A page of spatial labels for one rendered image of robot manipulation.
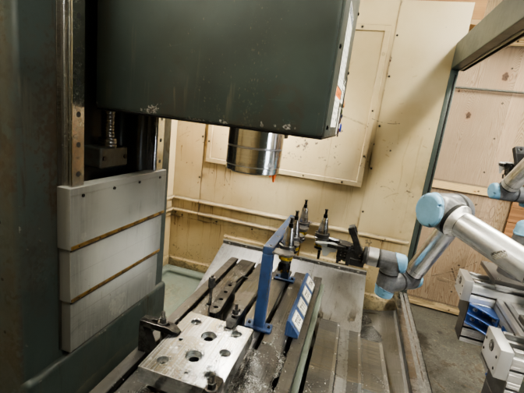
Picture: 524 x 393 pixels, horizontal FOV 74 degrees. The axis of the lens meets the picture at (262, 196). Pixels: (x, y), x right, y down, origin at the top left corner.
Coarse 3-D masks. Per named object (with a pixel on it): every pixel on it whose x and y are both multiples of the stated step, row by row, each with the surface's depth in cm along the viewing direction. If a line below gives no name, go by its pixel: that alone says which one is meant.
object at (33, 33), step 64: (0, 0) 74; (64, 0) 84; (0, 64) 77; (64, 64) 88; (0, 128) 81; (64, 128) 91; (128, 128) 126; (0, 192) 84; (0, 256) 88; (0, 320) 93; (128, 320) 135; (0, 384) 98; (64, 384) 107
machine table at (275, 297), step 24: (240, 264) 182; (216, 288) 155; (240, 288) 157; (288, 288) 163; (288, 312) 142; (312, 312) 145; (264, 336) 125; (288, 336) 127; (312, 336) 140; (264, 360) 112; (288, 360) 114; (120, 384) 100; (144, 384) 97; (264, 384) 102; (288, 384) 103
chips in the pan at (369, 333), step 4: (364, 316) 193; (364, 320) 189; (368, 320) 190; (372, 320) 191; (364, 324) 187; (364, 328) 183; (368, 328) 181; (372, 328) 182; (360, 332) 180; (364, 332) 178; (368, 332) 178; (372, 332) 178; (376, 332) 179; (360, 336) 176; (364, 336) 175; (368, 336) 174; (372, 336) 175; (376, 336) 176; (380, 336) 176; (372, 340) 172; (376, 340) 172; (380, 340) 173
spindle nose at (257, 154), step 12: (228, 132) 98; (240, 132) 93; (252, 132) 92; (228, 144) 98; (240, 144) 93; (252, 144) 92; (264, 144) 93; (276, 144) 95; (228, 156) 97; (240, 156) 94; (252, 156) 93; (264, 156) 94; (276, 156) 96; (228, 168) 98; (240, 168) 95; (252, 168) 94; (264, 168) 95; (276, 168) 98
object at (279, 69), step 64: (128, 0) 90; (192, 0) 85; (256, 0) 81; (320, 0) 77; (128, 64) 93; (192, 64) 88; (256, 64) 84; (320, 64) 80; (256, 128) 87; (320, 128) 82
